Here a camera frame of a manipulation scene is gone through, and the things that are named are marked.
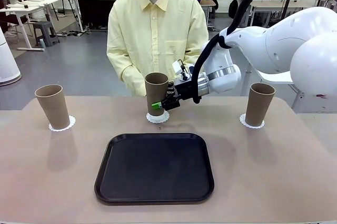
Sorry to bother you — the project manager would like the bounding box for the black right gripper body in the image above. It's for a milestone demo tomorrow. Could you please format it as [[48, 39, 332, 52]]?
[[173, 77, 199, 102]]

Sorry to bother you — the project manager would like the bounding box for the tall brown paper cup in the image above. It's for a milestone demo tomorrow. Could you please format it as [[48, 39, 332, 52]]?
[[245, 83, 276, 127], [34, 84, 71, 130], [144, 73, 170, 118]]

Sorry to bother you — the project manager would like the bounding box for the white scalloped paper coaster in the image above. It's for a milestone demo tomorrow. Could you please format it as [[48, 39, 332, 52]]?
[[239, 113, 265, 130], [48, 114, 77, 132], [145, 110, 170, 125]]

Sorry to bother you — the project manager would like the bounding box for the person's left forearm yellow sleeve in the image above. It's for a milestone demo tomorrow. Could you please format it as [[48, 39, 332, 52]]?
[[181, 46, 209, 64]]

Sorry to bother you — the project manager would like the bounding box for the person's right forearm yellow sleeve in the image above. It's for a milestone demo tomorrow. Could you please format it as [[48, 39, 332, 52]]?
[[106, 49, 142, 89]]

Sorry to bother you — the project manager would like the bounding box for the person in yellow shirt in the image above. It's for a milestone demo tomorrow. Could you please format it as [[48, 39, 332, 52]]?
[[106, 0, 210, 97]]

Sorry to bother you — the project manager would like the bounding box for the black plastic tray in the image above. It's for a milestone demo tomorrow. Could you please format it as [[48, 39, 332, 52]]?
[[94, 133, 215, 204]]

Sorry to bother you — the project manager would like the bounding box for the small brown side table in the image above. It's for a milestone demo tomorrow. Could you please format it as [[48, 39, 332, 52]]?
[[200, 0, 217, 29]]

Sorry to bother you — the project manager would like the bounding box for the black backpack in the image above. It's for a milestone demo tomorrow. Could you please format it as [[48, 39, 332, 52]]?
[[227, 0, 239, 20]]

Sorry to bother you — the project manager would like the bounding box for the grey workbench with robots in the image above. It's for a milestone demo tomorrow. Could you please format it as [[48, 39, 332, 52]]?
[[235, 0, 314, 29]]

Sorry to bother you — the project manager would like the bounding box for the grey plastic step stool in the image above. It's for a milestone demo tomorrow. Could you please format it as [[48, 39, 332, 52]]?
[[32, 21, 60, 48]]

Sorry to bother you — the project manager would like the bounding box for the white cylindrical air purifier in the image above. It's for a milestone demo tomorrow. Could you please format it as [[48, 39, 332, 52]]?
[[0, 27, 22, 87]]

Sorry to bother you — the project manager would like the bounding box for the white desk with clutter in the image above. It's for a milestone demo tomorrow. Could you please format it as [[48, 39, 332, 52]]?
[[0, 0, 63, 52]]

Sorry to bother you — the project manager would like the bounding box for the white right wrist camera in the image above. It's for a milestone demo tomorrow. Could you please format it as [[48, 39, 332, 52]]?
[[172, 59, 191, 82]]

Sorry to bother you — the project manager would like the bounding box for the black braided cable sleeve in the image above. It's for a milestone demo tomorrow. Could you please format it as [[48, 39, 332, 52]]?
[[190, 0, 337, 104]]

